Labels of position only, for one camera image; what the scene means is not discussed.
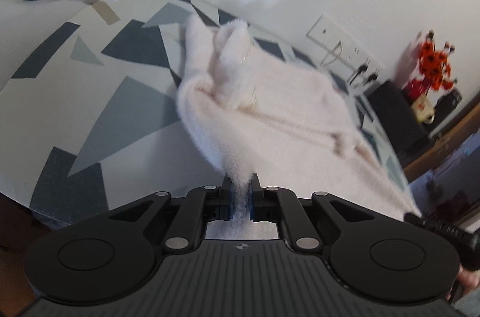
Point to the pink fluffy garment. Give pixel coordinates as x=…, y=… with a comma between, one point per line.
x=254, y=116

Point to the white wall socket panel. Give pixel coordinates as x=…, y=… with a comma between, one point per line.
x=340, y=53

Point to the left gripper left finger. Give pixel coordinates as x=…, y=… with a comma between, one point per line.
x=201, y=206

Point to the geometric patterned table mat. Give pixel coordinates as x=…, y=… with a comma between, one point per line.
x=89, y=120

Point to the black plug with cable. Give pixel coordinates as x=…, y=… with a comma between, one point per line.
x=361, y=69

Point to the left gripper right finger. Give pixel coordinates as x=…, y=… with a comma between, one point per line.
x=283, y=208

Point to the red orange flower ornament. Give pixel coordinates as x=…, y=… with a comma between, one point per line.
x=433, y=67

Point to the black box speaker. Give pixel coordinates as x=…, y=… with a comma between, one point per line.
x=408, y=137

